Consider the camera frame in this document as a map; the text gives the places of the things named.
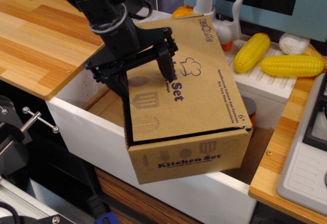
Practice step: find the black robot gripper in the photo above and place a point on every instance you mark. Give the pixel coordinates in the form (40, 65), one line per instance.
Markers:
(127, 46)

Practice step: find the brown cardboard kitchen set box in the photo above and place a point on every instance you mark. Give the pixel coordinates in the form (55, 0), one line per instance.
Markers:
(195, 124)

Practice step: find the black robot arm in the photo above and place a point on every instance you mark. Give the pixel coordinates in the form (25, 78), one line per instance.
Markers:
(102, 10)

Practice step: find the white sink basin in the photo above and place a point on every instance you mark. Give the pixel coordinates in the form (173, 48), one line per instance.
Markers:
(95, 127)

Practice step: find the orange toy pepper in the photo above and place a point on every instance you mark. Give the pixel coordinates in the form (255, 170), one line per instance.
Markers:
(183, 11)

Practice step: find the orange toy piece by faucet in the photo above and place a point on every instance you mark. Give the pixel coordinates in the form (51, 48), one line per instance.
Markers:
(227, 46)

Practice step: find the yellow toy corn upper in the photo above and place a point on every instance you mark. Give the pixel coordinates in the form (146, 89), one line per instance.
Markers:
(251, 52)

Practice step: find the yellow toy corn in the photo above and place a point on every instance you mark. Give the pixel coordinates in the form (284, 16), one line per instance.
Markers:
(292, 65)
(251, 52)

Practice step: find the orange can with dark lid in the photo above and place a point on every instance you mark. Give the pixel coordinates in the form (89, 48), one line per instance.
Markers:
(250, 106)

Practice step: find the yellow toy corn lower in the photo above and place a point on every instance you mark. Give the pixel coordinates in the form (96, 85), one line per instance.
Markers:
(292, 65)

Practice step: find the white toy garlic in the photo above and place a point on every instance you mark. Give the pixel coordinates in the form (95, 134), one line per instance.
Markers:
(292, 44)

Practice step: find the yellow toy piece behind garlic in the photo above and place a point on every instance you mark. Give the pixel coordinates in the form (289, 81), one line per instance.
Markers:
(311, 51)

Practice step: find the grey toy stove top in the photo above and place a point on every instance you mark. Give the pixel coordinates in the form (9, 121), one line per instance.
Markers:
(303, 179)

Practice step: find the metal clamp with handle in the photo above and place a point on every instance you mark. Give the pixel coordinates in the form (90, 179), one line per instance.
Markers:
(15, 136)

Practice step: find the blue clamp handle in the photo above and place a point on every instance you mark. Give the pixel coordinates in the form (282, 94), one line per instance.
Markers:
(108, 218)

